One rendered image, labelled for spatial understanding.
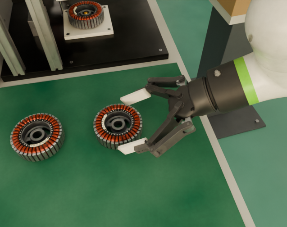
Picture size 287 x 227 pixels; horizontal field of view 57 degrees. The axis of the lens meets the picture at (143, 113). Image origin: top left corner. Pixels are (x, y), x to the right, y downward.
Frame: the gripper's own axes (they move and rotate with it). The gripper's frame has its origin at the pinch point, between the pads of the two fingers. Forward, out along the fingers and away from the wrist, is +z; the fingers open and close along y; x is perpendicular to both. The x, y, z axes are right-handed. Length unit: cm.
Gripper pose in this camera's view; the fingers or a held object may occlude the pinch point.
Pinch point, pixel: (126, 123)
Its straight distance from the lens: 60.4
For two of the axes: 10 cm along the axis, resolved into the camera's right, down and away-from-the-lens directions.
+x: -5.0, -5.2, -6.9
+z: -8.7, 3.1, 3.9
